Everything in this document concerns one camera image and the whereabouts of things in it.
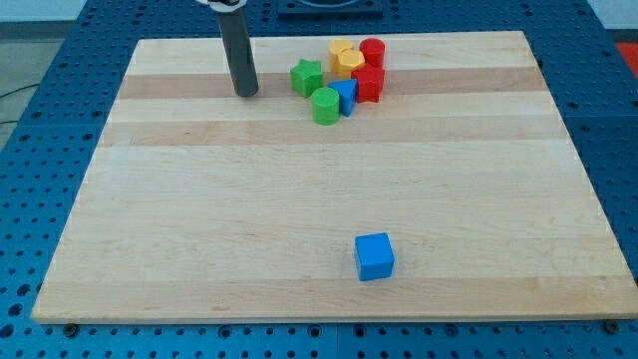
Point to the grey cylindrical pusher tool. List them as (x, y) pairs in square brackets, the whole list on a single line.
[(232, 23)]

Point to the yellow hexagon block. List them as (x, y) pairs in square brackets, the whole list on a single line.
[(349, 61)]

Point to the wooden board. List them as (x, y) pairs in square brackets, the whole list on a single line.
[(199, 206)]

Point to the red cylinder block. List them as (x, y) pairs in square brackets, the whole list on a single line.
[(373, 50)]

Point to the green cylinder block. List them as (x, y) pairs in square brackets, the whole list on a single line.
[(325, 106)]

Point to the green star block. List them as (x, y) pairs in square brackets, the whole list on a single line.
[(306, 77)]

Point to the red star block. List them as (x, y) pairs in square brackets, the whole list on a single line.
[(370, 83)]

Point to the blue cube block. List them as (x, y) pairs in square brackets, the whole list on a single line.
[(374, 256)]

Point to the blue triangle block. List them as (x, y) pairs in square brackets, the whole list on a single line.
[(347, 91)]

